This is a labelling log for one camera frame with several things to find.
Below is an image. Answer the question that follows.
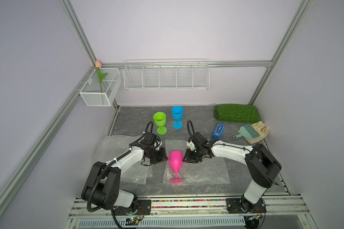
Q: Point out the pink plastic wine glass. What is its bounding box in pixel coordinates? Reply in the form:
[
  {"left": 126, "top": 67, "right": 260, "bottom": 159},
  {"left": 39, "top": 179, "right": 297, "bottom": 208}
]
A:
[{"left": 170, "top": 151, "right": 183, "bottom": 183}]

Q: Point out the bubble wrap sheet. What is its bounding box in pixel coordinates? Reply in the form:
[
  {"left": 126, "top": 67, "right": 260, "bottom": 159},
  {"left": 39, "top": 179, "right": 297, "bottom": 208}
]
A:
[
  {"left": 163, "top": 140, "right": 230, "bottom": 185},
  {"left": 92, "top": 135, "right": 153, "bottom": 185}
]

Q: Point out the blue tape dispenser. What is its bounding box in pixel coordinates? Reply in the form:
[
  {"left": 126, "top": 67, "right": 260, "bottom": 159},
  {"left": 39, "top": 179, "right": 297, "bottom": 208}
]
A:
[{"left": 212, "top": 124, "right": 225, "bottom": 140}]

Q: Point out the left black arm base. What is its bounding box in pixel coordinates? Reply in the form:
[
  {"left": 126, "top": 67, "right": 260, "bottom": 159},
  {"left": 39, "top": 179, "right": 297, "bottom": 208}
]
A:
[{"left": 113, "top": 199, "right": 152, "bottom": 216}]

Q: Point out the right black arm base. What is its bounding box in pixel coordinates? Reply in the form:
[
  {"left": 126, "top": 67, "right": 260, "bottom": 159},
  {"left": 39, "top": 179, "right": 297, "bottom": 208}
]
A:
[{"left": 226, "top": 197, "right": 267, "bottom": 214}]

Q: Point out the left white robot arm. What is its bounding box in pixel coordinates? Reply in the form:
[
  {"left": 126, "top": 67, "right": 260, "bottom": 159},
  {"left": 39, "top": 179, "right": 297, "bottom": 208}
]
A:
[{"left": 81, "top": 121, "right": 168, "bottom": 214}]

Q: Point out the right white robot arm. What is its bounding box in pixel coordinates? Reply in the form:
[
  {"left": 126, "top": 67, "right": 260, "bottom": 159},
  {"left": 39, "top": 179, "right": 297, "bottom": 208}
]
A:
[{"left": 183, "top": 120, "right": 282, "bottom": 206}]

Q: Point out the green plastic wine glass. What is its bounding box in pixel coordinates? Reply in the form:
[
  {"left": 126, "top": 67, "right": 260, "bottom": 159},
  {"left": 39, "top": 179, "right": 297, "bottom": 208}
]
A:
[{"left": 153, "top": 112, "right": 167, "bottom": 135}]

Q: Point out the blue plastic wine glass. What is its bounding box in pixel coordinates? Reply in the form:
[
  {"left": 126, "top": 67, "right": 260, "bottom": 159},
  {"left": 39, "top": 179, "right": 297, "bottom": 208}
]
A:
[{"left": 171, "top": 106, "right": 183, "bottom": 129}]

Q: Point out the green dustpan brush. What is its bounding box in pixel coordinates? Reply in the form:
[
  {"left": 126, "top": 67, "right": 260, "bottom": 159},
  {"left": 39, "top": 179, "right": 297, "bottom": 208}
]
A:
[{"left": 233, "top": 124, "right": 260, "bottom": 140}]

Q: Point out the green artificial grass mat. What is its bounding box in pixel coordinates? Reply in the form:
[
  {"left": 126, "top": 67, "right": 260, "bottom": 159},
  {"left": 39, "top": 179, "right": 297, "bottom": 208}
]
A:
[{"left": 214, "top": 104, "right": 261, "bottom": 124}]

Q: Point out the beige cloth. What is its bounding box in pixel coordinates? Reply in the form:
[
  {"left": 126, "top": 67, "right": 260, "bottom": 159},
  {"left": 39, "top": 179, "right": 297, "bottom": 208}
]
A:
[{"left": 246, "top": 121, "right": 269, "bottom": 144}]

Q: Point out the artificial pink tulip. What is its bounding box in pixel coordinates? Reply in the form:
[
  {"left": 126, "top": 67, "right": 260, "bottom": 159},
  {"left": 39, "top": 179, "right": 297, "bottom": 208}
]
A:
[{"left": 95, "top": 60, "right": 108, "bottom": 92}]

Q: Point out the white slotted cable duct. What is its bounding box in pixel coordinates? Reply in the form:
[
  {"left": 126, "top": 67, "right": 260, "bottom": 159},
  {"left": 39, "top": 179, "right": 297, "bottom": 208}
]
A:
[{"left": 77, "top": 216, "right": 246, "bottom": 229}]

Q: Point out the white wire wall shelf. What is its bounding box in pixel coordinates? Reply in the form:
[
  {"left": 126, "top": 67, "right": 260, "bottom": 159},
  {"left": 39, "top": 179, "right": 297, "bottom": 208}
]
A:
[{"left": 123, "top": 59, "right": 210, "bottom": 90}]

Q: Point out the white mesh wall basket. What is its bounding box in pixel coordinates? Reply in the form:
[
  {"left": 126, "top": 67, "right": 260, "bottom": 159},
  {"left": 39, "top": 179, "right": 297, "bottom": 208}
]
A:
[{"left": 80, "top": 67, "right": 122, "bottom": 107}]

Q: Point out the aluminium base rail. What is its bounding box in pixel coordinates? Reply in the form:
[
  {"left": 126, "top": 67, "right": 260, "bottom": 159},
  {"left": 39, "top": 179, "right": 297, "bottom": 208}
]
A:
[{"left": 65, "top": 193, "right": 318, "bottom": 229}]

